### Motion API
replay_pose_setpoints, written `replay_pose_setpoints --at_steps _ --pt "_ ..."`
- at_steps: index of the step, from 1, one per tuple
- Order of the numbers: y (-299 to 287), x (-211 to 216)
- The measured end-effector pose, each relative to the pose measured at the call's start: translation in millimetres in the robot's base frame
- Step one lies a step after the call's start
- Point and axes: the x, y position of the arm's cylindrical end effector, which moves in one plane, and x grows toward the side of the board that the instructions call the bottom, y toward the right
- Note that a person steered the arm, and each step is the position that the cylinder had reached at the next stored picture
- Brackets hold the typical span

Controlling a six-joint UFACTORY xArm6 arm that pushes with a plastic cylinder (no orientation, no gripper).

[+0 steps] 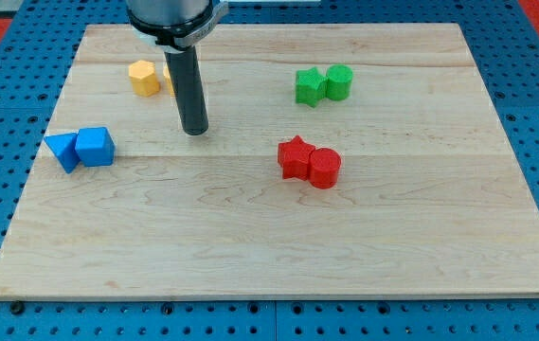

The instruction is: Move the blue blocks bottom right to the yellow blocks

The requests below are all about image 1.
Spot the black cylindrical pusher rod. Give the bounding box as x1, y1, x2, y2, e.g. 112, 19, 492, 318
165, 46, 208, 135

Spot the yellow block behind rod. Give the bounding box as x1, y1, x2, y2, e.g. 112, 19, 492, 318
162, 64, 175, 98

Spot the yellow hexagon block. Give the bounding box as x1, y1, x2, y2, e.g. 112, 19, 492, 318
128, 60, 160, 97

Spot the blue cube block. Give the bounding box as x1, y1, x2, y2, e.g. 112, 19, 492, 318
75, 127, 115, 167

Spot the green star block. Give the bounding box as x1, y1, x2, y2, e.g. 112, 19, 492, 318
295, 67, 327, 107

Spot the red star block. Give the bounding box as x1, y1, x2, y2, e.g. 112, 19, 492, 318
278, 135, 315, 180

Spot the blue triangle block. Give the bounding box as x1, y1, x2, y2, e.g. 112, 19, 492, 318
44, 133, 81, 173

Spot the green cylinder block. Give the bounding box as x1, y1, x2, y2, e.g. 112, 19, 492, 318
326, 64, 353, 100

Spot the red cylinder block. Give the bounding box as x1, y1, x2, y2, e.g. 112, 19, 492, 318
309, 148, 341, 189

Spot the wooden board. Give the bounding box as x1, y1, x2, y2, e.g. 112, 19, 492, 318
0, 24, 539, 302

